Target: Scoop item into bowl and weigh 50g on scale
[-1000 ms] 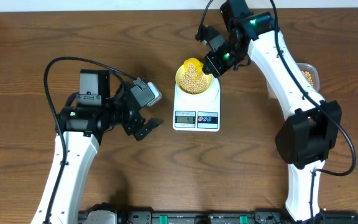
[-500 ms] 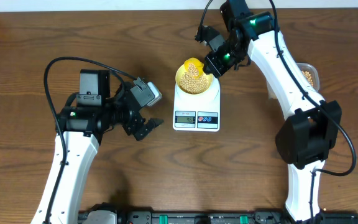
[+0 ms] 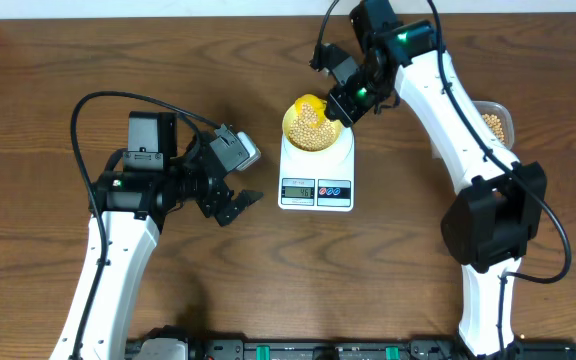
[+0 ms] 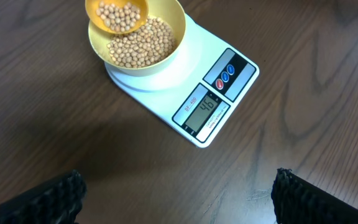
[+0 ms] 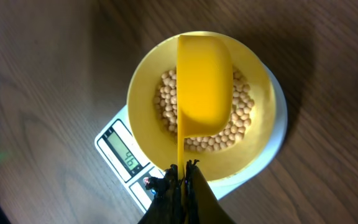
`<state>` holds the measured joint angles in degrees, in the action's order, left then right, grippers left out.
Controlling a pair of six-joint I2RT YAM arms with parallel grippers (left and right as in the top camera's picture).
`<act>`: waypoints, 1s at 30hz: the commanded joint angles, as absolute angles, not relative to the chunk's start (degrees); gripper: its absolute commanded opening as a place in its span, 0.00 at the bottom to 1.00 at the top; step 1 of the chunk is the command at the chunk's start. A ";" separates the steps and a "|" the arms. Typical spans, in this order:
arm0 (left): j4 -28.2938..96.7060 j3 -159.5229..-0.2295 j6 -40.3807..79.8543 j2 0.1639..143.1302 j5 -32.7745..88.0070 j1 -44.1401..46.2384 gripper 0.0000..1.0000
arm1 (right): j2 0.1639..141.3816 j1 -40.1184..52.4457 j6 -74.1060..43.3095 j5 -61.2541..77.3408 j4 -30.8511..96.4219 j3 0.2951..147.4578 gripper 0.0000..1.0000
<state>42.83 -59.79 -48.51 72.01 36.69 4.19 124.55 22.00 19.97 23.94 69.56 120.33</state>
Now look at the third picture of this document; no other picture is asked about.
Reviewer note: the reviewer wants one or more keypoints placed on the soybeans in container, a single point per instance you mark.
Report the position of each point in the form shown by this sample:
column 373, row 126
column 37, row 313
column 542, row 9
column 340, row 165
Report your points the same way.
column 495, row 125

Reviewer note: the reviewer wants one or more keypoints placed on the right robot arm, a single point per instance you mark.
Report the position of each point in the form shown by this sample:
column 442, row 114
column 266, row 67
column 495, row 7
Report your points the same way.
column 499, row 200

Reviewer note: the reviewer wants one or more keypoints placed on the white digital kitchen scale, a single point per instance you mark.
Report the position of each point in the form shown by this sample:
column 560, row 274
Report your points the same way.
column 318, row 181

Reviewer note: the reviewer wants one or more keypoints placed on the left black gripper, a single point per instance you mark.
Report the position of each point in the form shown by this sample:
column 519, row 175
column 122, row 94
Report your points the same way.
column 213, row 203

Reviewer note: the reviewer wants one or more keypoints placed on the pale yellow bowl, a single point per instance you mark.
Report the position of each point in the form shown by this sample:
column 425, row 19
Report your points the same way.
column 291, row 115

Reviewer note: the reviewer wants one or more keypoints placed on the soybeans in bowl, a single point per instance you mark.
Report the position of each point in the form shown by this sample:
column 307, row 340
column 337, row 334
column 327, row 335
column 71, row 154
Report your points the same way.
column 305, row 137

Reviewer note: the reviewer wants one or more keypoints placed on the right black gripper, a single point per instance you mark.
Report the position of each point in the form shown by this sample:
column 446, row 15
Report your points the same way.
column 347, row 114

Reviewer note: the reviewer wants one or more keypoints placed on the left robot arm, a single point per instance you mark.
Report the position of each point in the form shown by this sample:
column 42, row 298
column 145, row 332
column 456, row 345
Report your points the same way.
column 140, row 185

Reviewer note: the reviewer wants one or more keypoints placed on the yellow measuring scoop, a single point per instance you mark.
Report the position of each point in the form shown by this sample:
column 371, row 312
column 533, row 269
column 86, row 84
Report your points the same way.
column 312, row 104

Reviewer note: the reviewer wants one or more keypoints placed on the clear plastic container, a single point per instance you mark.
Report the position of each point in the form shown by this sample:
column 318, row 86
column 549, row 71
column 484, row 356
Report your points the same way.
column 499, row 110

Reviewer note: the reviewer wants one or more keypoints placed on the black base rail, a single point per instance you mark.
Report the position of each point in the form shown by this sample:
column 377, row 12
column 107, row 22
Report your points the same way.
column 172, row 342

